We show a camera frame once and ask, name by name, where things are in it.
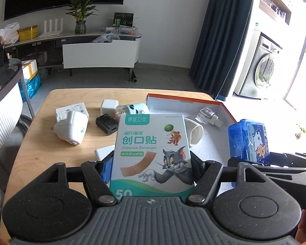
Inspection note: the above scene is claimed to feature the white tv cabinet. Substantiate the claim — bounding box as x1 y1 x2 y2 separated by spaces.
5 32 142 82

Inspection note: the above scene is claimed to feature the potted plant in vase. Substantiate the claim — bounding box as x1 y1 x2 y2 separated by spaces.
66 0 98 34

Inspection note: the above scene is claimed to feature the small white cube charger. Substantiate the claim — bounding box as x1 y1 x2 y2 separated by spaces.
100 99 119 117

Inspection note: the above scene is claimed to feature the round white ribbed side table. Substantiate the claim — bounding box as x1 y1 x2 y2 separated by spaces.
0 58 23 148

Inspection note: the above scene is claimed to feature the dark blue curtain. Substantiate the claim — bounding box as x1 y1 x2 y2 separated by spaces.
189 0 254 101

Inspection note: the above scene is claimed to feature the orange white cardboard tray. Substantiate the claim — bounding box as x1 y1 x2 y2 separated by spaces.
146 94 237 166

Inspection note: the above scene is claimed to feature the white plastic bag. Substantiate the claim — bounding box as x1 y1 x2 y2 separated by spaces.
0 22 20 45

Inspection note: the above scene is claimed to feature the silver washing machine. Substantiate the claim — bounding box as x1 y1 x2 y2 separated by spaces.
234 30 283 99

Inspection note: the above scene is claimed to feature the blue plastic bag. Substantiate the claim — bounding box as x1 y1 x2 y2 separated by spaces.
18 73 42 102

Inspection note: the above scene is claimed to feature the white charger with prongs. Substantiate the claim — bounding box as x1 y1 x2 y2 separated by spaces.
94 145 115 161

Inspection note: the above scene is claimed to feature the blue tissue pack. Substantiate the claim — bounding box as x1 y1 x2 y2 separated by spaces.
228 119 270 166

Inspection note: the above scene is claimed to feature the yellow box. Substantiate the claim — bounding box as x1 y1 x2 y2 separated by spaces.
18 25 38 41

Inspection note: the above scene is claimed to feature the white power adapter box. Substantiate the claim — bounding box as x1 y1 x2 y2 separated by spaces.
55 102 89 122

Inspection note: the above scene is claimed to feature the cardboard box on floor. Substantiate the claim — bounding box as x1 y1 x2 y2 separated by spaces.
22 59 38 80

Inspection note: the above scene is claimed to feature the white mosquito repellent plug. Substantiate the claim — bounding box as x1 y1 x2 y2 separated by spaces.
53 111 88 145

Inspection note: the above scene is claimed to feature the clear liquid refill bottle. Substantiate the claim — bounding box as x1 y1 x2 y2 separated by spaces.
196 107 223 128

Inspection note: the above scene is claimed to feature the black usb charger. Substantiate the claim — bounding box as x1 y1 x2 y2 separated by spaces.
95 113 118 135

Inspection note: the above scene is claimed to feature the black green display box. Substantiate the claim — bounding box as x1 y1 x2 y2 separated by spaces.
113 12 134 27

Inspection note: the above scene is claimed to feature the white wifi router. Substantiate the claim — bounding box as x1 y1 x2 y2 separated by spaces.
40 18 63 38

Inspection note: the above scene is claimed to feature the teal adhesive bandage box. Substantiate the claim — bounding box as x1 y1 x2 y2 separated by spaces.
110 113 194 200

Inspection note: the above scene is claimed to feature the white mosquito plug green button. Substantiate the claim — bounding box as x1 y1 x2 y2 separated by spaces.
184 118 204 147

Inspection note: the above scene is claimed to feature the blue toothpick jar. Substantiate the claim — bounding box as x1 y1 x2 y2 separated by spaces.
114 103 150 119

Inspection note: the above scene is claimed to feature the black roll on floor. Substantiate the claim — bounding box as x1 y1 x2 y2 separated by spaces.
131 70 137 82

